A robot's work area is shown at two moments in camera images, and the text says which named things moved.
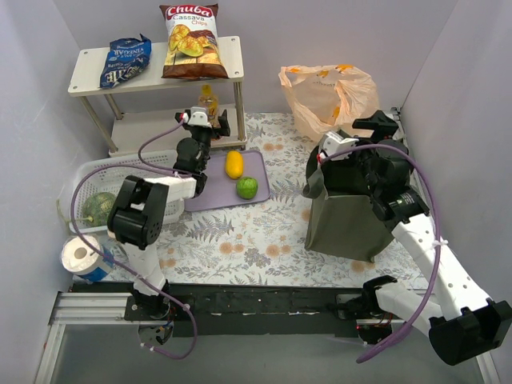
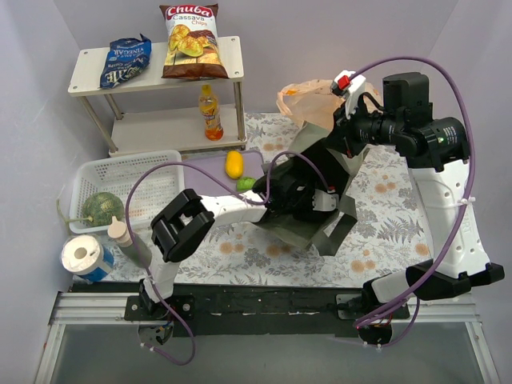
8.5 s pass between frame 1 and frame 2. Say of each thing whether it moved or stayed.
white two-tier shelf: stayed
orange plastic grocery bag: moved
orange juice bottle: stayed
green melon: stayed
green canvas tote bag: moved
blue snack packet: stayed
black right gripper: moved
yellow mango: stayed
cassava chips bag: stayed
